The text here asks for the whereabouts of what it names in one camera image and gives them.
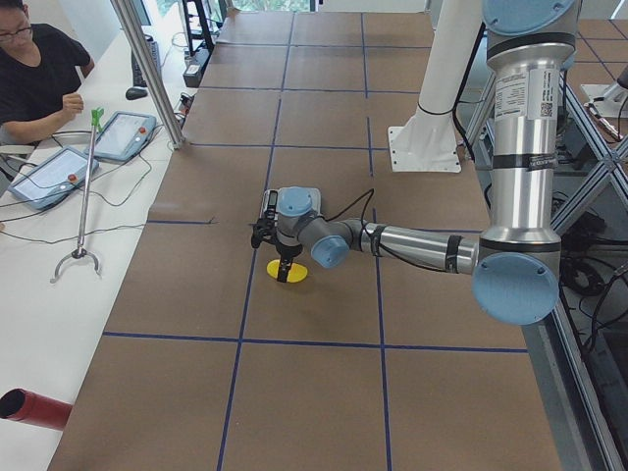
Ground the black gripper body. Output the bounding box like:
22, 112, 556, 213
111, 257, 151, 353
277, 241, 300, 263

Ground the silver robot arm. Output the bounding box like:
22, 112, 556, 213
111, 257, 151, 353
258, 1, 581, 325

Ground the person in black shirt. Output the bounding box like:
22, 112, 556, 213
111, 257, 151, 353
1, 1, 94, 145

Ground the green handled reacher grabber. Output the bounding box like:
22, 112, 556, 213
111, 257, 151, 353
50, 107, 104, 284

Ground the black keyboard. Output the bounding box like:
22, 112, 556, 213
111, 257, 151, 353
131, 35, 161, 88

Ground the near blue teach pendant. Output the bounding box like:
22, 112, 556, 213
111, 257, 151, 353
8, 146, 88, 210

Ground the yellow mango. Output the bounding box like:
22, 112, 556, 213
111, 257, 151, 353
266, 259, 308, 284

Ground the aluminium frame post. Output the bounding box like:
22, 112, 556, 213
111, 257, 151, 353
111, 0, 184, 149

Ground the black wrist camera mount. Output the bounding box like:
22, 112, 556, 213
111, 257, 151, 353
250, 210, 278, 249

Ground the silver digital kitchen scale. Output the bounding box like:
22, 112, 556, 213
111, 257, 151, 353
260, 186, 322, 221

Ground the blue teach pendant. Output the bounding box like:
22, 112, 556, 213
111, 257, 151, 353
94, 111, 157, 163
8, 146, 88, 210

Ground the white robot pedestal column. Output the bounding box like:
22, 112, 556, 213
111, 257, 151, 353
389, 0, 483, 173

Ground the black computer mouse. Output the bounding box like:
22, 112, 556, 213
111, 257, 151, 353
125, 86, 148, 101

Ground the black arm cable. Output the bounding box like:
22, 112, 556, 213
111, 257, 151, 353
325, 188, 472, 274

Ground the red cylinder tube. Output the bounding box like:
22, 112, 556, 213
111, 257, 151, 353
1, 389, 73, 431

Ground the far blue teach pendant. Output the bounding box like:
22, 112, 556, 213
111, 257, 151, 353
94, 111, 157, 163

